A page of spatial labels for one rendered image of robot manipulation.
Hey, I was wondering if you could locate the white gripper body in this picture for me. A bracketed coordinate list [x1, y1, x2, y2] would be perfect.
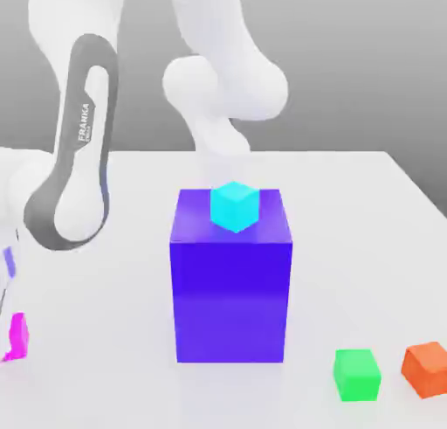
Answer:
[0, 280, 14, 363]

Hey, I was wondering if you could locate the small magenta cube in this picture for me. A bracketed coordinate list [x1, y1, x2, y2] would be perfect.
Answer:
[1, 312, 31, 363]

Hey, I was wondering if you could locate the small cyan cube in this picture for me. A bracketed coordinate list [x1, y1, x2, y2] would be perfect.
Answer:
[210, 181, 261, 234]

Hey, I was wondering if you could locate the small green cube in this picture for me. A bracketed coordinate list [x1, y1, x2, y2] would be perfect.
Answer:
[332, 348, 382, 403]

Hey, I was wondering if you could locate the small orange cube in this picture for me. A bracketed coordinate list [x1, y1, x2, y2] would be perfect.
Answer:
[400, 341, 447, 400]

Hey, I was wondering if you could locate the large purple box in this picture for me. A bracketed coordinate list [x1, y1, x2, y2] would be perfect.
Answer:
[168, 188, 293, 364]

